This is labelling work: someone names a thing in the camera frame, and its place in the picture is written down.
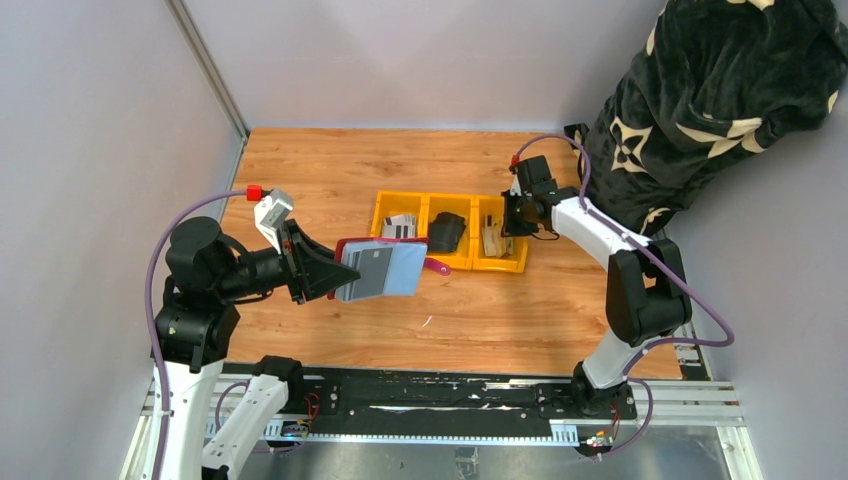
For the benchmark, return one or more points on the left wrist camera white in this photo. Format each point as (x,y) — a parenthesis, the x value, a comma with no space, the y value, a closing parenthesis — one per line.
(270,214)

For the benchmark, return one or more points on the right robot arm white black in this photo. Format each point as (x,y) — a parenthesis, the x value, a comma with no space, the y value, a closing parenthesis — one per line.
(645,300)

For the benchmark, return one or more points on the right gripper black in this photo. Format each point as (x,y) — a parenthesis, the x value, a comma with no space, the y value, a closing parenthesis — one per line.
(510,227)

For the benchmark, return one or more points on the aluminium frame post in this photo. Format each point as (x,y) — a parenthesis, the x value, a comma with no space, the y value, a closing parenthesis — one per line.
(196,44)

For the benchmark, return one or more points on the grey credit card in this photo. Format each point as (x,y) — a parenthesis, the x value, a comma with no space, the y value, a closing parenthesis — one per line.
(373,263)

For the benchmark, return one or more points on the gold cards stack in bin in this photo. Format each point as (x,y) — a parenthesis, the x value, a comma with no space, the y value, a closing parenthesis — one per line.
(493,243)

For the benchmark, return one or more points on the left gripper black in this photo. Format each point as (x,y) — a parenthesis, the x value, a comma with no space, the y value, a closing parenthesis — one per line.
(310,265)

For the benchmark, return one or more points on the red card holder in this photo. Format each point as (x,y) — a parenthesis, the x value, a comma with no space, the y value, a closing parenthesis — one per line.
(409,260)

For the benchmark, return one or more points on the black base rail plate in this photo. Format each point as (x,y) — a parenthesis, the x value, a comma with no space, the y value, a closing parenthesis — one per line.
(444,404)

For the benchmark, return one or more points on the right yellow bin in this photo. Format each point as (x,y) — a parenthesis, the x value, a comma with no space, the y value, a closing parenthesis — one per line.
(514,263)

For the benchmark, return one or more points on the white striped cards stack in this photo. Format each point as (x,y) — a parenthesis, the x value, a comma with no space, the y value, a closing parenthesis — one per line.
(399,226)

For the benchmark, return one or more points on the black patterned blanket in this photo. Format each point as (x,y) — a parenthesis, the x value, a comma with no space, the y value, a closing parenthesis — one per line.
(716,83)

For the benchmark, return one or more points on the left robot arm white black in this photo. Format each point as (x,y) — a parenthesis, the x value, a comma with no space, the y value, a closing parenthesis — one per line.
(210,274)

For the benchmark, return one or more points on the black card holder in bin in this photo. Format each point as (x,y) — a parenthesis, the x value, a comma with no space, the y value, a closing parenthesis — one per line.
(445,232)

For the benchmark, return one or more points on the middle yellow bin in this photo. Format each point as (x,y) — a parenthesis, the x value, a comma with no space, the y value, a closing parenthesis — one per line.
(460,204)

